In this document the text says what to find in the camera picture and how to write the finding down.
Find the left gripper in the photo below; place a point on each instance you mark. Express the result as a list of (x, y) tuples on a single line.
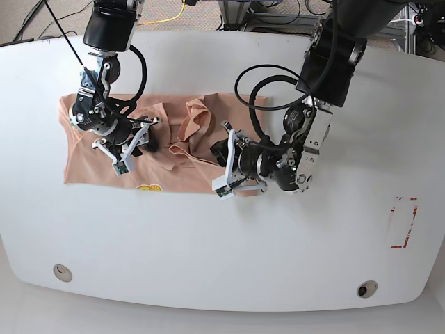
[(254, 160)]

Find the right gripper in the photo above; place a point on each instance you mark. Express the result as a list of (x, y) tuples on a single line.
[(115, 130)]

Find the peach t-shirt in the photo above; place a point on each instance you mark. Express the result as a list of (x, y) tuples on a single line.
[(190, 125)]

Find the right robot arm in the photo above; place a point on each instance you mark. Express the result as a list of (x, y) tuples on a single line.
[(109, 32)]

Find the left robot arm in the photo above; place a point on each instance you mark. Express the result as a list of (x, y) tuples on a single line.
[(337, 46)]

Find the left table grommet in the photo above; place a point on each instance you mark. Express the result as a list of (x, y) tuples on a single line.
[(62, 273)]

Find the table grommet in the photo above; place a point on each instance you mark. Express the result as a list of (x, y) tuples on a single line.
[(62, 273), (367, 289)]

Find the red tape rectangle marking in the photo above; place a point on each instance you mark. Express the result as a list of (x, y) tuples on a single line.
[(401, 221)]

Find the right table grommet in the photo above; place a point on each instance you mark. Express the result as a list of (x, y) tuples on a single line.
[(367, 289)]

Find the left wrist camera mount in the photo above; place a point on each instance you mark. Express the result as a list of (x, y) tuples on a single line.
[(232, 182)]

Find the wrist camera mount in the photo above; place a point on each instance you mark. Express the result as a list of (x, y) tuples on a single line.
[(232, 182), (122, 155)]

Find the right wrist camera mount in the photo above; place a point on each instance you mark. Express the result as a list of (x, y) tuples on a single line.
[(122, 155)]

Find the aluminium frame stand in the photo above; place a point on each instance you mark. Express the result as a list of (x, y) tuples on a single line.
[(232, 14)]

